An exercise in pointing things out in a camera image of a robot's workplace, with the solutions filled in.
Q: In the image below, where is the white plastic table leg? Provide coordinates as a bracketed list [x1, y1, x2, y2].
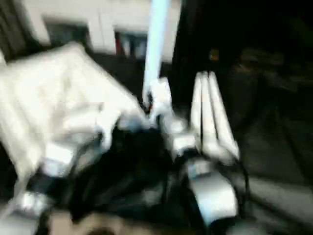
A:
[198, 71, 225, 157]
[208, 71, 240, 161]
[190, 72, 204, 147]
[141, 0, 172, 111]

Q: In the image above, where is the white plastic table top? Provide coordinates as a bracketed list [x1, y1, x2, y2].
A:
[0, 42, 147, 179]

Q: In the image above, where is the red bottle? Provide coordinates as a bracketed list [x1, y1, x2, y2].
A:
[115, 37, 124, 55]

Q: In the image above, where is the white cabinet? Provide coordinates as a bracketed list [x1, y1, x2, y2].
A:
[15, 0, 181, 55]

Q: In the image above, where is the black mat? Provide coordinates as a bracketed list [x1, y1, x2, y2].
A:
[0, 47, 313, 231]

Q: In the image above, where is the grey curtain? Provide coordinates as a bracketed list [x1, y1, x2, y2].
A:
[0, 0, 30, 62]

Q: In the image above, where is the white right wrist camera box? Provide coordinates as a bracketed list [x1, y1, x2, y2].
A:
[147, 77, 173, 125]

